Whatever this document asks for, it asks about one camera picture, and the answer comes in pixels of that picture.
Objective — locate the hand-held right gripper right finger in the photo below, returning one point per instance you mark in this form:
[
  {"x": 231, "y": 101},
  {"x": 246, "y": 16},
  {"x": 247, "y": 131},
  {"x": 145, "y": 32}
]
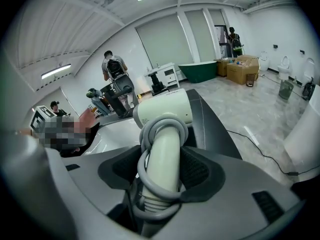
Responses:
[{"x": 237, "y": 199}]

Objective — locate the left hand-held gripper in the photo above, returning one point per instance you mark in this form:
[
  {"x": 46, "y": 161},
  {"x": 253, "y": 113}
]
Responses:
[{"x": 37, "y": 121}]

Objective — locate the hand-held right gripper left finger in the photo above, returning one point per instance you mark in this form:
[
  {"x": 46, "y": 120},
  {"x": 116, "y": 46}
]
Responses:
[{"x": 95, "y": 179}]

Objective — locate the cream white hair dryer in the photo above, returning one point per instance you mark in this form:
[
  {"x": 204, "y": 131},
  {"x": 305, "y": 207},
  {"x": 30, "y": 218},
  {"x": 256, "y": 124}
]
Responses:
[{"x": 162, "y": 109}]

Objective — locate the person's left forearm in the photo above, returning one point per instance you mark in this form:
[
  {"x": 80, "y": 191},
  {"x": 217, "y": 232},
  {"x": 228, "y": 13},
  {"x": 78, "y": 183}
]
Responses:
[{"x": 23, "y": 132}]

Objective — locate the white sink basin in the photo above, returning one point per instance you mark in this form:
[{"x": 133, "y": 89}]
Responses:
[{"x": 112, "y": 136}]

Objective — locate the pink towel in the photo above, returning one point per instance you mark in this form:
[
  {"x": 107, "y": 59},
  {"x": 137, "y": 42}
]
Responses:
[{"x": 86, "y": 116}]

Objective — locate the black angular machine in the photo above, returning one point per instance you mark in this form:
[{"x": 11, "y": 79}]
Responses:
[{"x": 117, "y": 104}]

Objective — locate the white rounded fixture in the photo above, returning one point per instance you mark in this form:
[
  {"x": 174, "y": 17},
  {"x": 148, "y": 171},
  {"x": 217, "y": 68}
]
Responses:
[{"x": 307, "y": 134}]

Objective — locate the green mesh bin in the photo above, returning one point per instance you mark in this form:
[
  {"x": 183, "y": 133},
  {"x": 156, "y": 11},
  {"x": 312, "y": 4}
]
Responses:
[{"x": 286, "y": 90}]

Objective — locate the large cardboard box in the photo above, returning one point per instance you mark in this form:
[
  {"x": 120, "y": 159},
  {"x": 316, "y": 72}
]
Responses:
[{"x": 237, "y": 74}]

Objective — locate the white vanity cabinet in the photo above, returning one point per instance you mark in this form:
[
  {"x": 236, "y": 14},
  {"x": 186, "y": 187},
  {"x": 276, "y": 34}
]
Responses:
[{"x": 170, "y": 76}]

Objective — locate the small cardboard box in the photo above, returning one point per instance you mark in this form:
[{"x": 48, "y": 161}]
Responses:
[{"x": 222, "y": 67}]

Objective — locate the green bathtub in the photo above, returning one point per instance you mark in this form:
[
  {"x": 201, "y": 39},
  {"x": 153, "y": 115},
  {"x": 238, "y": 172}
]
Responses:
[{"x": 197, "y": 71}]

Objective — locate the white toilet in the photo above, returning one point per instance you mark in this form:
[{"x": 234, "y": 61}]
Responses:
[
  {"x": 263, "y": 61},
  {"x": 309, "y": 70},
  {"x": 284, "y": 69}
]

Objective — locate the wide grey roller blind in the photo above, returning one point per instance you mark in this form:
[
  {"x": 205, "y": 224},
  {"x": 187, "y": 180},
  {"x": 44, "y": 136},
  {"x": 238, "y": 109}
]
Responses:
[{"x": 165, "y": 41}]

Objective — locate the dark glass door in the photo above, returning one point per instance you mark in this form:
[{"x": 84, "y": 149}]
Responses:
[{"x": 221, "y": 41}]

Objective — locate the narrow grey roller blind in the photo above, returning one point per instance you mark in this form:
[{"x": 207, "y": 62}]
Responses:
[{"x": 200, "y": 34}]

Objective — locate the short grey roller blind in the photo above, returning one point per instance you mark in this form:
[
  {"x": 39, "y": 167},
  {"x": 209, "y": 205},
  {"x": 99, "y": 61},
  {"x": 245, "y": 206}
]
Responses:
[{"x": 217, "y": 16}]

